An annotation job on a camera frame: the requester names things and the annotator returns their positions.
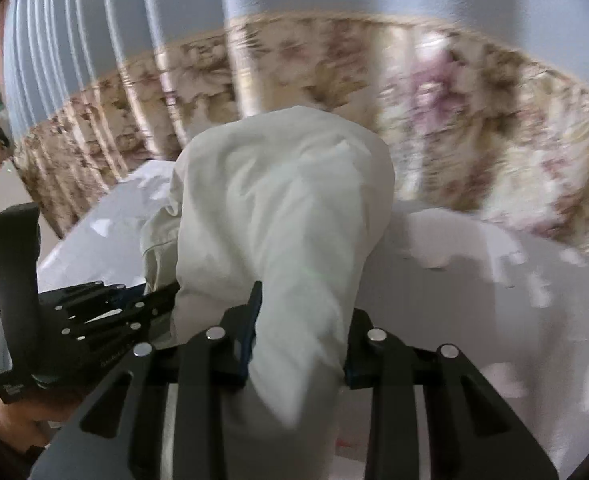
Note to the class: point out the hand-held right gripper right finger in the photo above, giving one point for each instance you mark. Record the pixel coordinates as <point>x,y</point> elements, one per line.
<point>374,360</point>

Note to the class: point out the grey curtain with floral hem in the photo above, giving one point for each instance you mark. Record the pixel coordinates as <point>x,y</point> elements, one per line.
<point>324,60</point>

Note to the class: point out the white bed sheet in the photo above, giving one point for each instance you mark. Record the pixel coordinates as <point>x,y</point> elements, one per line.
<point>449,285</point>

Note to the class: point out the person's left hand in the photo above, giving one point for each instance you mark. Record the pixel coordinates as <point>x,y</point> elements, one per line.
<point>29,410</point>

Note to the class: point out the cream large garment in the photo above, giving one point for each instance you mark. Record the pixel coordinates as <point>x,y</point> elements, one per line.
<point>274,210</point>

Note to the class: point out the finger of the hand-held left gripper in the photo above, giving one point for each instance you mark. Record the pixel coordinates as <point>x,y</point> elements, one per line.
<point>104,296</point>
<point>119,334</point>

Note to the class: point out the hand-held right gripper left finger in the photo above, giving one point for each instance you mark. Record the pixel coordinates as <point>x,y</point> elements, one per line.
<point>247,332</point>

